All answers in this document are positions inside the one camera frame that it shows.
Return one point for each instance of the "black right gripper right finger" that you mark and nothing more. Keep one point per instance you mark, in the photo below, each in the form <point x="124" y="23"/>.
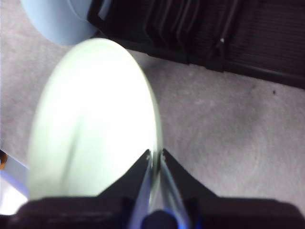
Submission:
<point x="238" y="212"/>

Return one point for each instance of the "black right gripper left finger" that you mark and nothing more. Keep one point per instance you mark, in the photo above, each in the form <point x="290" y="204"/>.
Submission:
<point x="83" y="212"/>

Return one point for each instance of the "pale green plate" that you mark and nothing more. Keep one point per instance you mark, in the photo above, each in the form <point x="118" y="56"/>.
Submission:
<point x="95" y="114"/>

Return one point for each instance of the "light blue plate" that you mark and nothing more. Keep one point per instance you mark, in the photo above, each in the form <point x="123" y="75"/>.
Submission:
<point x="54" y="21"/>

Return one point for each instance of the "black plastic plate rack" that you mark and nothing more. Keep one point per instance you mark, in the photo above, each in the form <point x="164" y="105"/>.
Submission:
<point x="214" y="31"/>

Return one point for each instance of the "pale metal frame bar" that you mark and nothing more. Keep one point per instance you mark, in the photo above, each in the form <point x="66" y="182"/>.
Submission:
<point x="12" y="186"/>

